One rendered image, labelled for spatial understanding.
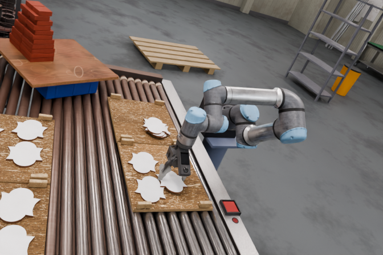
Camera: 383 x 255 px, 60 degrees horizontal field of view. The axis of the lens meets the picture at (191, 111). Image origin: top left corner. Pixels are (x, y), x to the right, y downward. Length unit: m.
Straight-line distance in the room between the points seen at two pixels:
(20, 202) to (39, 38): 0.91
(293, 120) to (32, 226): 1.08
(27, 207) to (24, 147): 0.31
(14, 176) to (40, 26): 0.80
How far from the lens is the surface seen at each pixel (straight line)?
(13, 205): 1.25
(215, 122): 1.34
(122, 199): 1.35
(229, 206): 1.51
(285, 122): 1.52
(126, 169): 1.46
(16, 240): 1.16
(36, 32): 1.85
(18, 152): 1.44
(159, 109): 1.96
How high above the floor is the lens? 1.87
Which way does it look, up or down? 27 degrees down
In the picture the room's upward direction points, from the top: 22 degrees clockwise
